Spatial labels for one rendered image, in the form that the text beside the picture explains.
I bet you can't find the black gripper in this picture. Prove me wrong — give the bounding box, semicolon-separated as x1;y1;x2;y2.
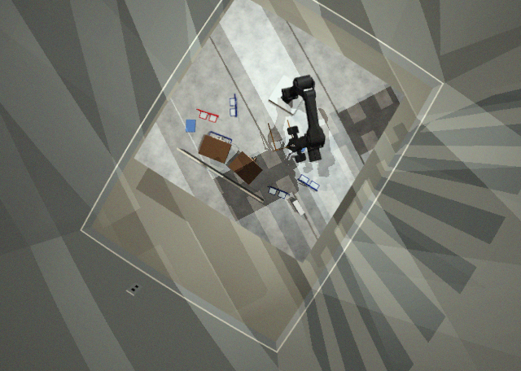
286;125;306;163

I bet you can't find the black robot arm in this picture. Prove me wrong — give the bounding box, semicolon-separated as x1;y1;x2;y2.
281;75;326;162

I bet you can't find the grey flat rectangular panel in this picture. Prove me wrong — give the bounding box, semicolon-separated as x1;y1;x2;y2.
177;147;264;203

